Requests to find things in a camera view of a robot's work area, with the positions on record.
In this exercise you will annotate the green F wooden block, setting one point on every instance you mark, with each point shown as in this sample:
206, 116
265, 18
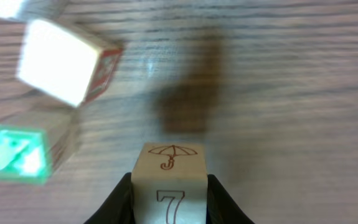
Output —
34, 144

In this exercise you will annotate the wooden block blue edge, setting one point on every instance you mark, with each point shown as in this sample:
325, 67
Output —
9, 9

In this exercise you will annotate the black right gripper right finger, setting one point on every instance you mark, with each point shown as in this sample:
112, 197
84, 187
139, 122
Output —
221, 207

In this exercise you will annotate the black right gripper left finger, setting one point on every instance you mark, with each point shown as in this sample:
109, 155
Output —
118, 206

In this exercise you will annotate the wooden block red side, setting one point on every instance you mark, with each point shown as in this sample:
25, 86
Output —
66, 61

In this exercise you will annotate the wooden block acorn drawing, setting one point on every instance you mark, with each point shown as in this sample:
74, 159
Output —
170, 184

